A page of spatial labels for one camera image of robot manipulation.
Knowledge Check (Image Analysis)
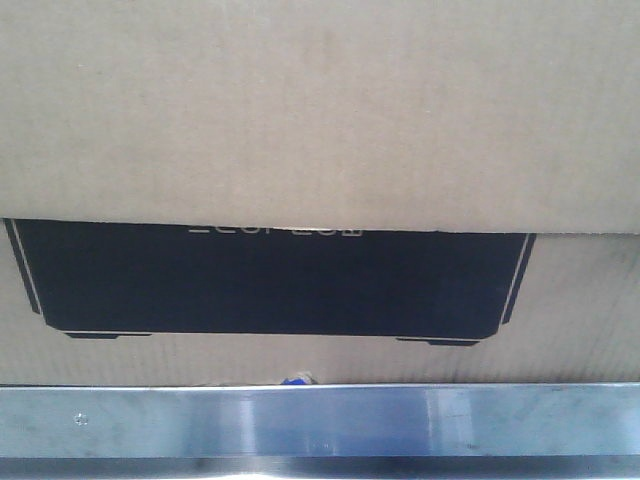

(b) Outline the metal shelf front rail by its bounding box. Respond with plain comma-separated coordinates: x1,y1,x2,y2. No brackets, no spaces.
1,383,639,479

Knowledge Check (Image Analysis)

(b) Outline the brown cardboard box black print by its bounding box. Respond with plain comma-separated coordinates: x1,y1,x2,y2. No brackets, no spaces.
1,1,639,386

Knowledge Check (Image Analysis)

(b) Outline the small blue white object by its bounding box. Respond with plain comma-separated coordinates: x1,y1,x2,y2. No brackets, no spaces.
280,371,317,386

